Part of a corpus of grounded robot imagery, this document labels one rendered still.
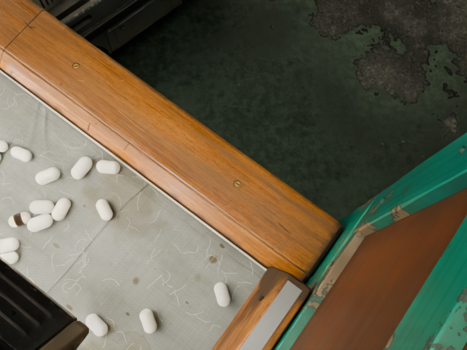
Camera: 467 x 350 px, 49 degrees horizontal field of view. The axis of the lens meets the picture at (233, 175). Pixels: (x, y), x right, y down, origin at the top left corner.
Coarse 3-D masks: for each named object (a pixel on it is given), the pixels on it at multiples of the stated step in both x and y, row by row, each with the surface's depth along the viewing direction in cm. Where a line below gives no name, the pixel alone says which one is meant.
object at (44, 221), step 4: (40, 216) 75; (44, 216) 75; (48, 216) 75; (32, 220) 75; (36, 220) 74; (40, 220) 74; (44, 220) 75; (48, 220) 75; (52, 220) 75; (28, 224) 74; (32, 224) 74; (36, 224) 74; (40, 224) 74; (44, 224) 75; (48, 224) 75; (28, 228) 75; (32, 228) 74; (36, 228) 75; (40, 228) 75
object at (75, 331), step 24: (0, 264) 44; (0, 288) 41; (24, 288) 43; (0, 312) 39; (24, 312) 41; (48, 312) 42; (0, 336) 38; (24, 336) 39; (48, 336) 40; (72, 336) 41
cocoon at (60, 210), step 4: (60, 200) 76; (64, 200) 76; (68, 200) 76; (56, 204) 76; (60, 204) 75; (64, 204) 75; (68, 204) 76; (56, 208) 75; (60, 208) 75; (64, 208) 75; (68, 208) 76; (52, 212) 75; (56, 212) 75; (60, 212) 75; (64, 212) 76; (52, 216) 75; (56, 216) 75; (60, 216) 75; (64, 216) 76
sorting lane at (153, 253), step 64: (0, 128) 80; (64, 128) 80; (0, 192) 77; (64, 192) 78; (128, 192) 78; (64, 256) 75; (128, 256) 76; (192, 256) 76; (128, 320) 74; (192, 320) 74
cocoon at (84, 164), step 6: (78, 162) 77; (84, 162) 77; (90, 162) 78; (72, 168) 77; (78, 168) 77; (84, 168) 77; (90, 168) 78; (72, 174) 77; (78, 174) 77; (84, 174) 77
